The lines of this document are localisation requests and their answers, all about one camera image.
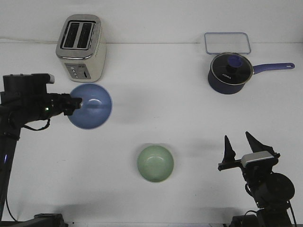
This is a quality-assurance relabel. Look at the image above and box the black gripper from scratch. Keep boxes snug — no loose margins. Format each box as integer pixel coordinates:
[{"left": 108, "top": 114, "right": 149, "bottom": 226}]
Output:
[
  {"left": 0, "top": 73, "right": 82, "bottom": 123},
  {"left": 218, "top": 131, "right": 280, "bottom": 185}
]

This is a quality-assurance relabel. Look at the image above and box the blue bowl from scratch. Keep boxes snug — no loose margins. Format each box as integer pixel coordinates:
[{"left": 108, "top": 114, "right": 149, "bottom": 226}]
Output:
[{"left": 68, "top": 83, "right": 112, "bottom": 129}]

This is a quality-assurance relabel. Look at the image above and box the green bowl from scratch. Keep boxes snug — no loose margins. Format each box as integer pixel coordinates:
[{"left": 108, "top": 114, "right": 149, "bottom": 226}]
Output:
[{"left": 137, "top": 144, "right": 174, "bottom": 183}]

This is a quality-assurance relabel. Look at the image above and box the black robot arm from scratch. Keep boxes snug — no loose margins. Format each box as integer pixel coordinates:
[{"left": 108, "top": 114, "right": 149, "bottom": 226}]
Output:
[
  {"left": 0, "top": 73, "right": 82, "bottom": 210},
  {"left": 218, "top": 132, "right": 296, "bottom": 227}
]

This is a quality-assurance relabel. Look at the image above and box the cream and chrome toaster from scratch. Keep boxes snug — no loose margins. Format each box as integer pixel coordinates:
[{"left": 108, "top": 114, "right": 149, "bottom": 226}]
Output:
[{"left": 55, "top": 14, "right": 107, "bottom": 82}]

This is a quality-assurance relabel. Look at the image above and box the dark blue saucepan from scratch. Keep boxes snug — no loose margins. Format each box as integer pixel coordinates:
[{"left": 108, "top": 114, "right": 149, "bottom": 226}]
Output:
[{"left": 207, "top": 62, "right": 295, "bottom": 95}]

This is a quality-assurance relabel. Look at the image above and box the glass pot lid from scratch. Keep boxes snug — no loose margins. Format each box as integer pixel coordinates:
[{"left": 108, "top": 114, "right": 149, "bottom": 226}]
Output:
[{"left": 210, "top": 52, "right": 253, "bottom": 85}]

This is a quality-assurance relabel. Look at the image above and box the clear rectangular container lid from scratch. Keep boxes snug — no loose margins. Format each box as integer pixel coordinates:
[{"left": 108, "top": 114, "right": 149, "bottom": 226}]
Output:
[{"left": 204, "top": 32, "right": 251, "bottom": 55}]

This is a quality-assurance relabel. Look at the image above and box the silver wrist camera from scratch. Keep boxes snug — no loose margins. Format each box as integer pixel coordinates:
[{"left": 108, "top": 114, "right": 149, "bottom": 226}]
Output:
[
  {"left": 241, "top": 151, "right": 274, "bottom": 168},
  {"left": 47, "top": 74, "right": 55, "bottom": 84}
]

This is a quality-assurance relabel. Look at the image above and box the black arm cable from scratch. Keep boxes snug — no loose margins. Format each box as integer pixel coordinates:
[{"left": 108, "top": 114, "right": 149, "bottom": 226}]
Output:
[{"left": 4, "top": 198, "right": 19, "bottom": 222}]

